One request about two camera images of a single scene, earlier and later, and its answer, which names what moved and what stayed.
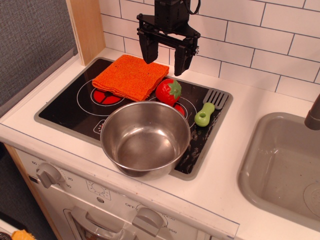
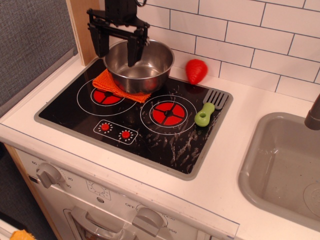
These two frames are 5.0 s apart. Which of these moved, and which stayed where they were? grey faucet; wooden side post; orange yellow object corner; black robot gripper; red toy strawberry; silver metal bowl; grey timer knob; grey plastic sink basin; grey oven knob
Moved: silver metal bowl; red toy strawberry; black robot gripper
Stayed: grey oven knob; wooden side post; orange yellow object corner; grey timer knob; grey faucet; grey plastic sink basin
